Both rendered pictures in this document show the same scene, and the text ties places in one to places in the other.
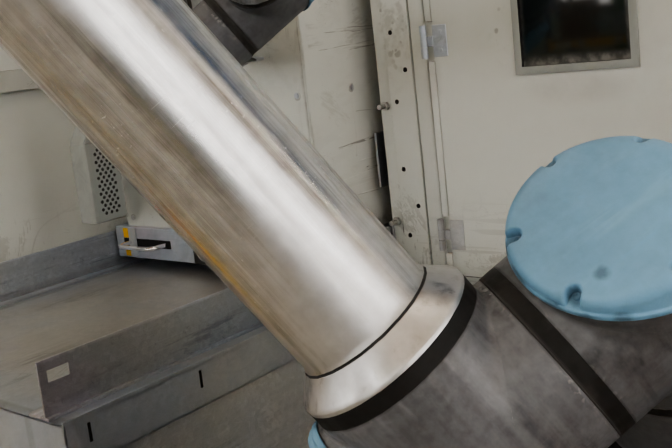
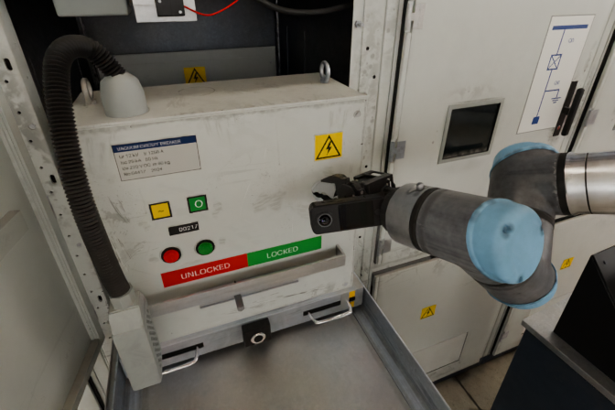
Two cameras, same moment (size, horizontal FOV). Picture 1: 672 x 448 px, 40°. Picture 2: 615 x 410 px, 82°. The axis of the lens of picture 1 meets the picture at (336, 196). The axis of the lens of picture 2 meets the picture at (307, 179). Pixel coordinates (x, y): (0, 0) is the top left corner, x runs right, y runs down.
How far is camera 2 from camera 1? 140 cm
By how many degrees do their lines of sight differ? 60
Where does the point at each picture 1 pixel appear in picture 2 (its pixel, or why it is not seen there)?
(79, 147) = (134, 332)
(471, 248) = (393, 249)
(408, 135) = not seen: hidden behind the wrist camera
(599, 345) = not seen: outside the picture
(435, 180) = not seen: hidden behind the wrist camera
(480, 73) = (418, 165)
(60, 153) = (13, 335)
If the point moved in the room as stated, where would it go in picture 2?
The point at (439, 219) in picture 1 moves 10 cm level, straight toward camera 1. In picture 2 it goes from (381, 242) to (415, 255)
